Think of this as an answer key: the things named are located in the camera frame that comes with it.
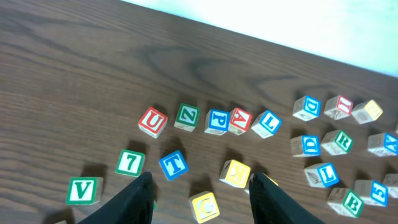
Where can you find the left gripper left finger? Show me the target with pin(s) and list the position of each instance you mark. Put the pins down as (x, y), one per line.
(133, 205)

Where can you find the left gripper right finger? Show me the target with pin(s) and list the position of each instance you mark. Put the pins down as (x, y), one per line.
(271, 205)

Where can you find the blue T block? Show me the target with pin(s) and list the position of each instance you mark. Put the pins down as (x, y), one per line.
(174, 165)

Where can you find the green B block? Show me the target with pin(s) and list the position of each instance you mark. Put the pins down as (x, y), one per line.
(345, 202)

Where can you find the green 7 block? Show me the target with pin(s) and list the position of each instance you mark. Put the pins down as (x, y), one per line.
(130, 163)

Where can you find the yellow K block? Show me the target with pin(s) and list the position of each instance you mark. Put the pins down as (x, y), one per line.
(235, 174)

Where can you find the green V block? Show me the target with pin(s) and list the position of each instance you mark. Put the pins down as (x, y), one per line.
(84, 190)

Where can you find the blue L block centre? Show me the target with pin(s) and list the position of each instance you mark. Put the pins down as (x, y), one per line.
(321, 175)

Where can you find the blue l block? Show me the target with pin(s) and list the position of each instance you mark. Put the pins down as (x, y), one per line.
(266, 124)
(321, 175)

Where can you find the yellow C block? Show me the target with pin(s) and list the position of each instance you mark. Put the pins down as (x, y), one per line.
(204, 206)

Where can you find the blue D block lower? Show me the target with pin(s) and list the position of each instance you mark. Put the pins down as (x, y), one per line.
(305, 146)

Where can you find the blue d block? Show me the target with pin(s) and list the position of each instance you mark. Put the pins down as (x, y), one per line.
(307, 108)
(305, 146)

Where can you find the blue L block upper left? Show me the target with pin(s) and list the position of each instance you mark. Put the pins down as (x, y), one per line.
(266, 124)

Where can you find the red U block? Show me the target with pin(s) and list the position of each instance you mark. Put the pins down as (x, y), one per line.
(153, 122)

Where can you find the red A block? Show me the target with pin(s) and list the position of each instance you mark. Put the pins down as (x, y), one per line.
(240, 121)

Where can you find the green R block right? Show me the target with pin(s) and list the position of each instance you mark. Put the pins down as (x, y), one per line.
(337, 142)

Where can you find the blue P block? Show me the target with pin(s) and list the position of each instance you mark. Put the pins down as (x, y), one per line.
(217, 122)

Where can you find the blue 5 block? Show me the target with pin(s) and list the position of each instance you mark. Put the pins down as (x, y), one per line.
(372, 192)

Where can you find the green Z block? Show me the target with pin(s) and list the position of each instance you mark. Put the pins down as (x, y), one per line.
(187, 117)

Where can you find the blue D block upper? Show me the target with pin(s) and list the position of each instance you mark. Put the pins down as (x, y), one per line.
(307, 108)

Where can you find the red I block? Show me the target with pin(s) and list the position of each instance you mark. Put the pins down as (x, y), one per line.
(338, 107)

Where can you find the blue X block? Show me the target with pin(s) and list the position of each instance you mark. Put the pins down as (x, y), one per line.
(382, 145)

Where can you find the yellow block top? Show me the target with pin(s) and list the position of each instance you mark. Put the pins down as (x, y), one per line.
(367, 112)

